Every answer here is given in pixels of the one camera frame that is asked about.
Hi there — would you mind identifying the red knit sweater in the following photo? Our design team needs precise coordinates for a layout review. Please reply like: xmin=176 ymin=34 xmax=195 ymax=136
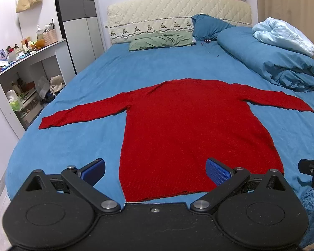
xmin=40 ymin=79 xmax=311 ymax=202

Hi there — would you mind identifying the blue bed sheet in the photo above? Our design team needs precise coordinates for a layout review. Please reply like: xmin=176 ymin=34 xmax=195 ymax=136
xmin=5 ymin=42 xmax=314 ymax=204

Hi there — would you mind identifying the blue duvet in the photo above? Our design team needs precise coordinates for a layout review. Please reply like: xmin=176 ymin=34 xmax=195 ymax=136
xmin=217 ymin=27 xmax=314 ymax=92

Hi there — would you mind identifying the white shelf desk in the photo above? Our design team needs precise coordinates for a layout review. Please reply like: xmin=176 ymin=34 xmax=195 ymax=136
xmin=0 ymin=39 xmax=76 ymax=139

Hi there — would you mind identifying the orange plush on desk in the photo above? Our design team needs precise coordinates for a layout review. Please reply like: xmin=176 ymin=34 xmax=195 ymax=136
xmin=31 ymin=39 xmax=46 ymax=50

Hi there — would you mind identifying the green pillow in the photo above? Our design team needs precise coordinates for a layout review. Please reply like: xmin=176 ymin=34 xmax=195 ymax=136
xmin=129 ymin=31 xmax=196 ymax=51

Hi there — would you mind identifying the woven basket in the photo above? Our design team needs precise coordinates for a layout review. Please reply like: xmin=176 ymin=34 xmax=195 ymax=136
xmin=43 ymin=29 xmax=58 ymax=46

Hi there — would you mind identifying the light blue blanket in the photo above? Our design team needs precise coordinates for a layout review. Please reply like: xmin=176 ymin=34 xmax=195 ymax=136
xmin=251 ymin=17 xmax=314 ymax=57

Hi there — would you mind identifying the dark blue pillow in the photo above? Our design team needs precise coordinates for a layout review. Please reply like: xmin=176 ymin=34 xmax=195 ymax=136
xmin=192 ymin=14 xmax=234 ymax=41

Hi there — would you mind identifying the cream quilted headboard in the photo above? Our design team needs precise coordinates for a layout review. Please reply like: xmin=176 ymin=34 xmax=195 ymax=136
xmin=107 ymin=0 xmax=252 ymax=45

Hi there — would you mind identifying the white grey wardrobe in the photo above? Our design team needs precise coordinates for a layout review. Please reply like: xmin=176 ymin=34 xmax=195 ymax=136
xmin=55 ymin=0 xmax=104 ymax=74

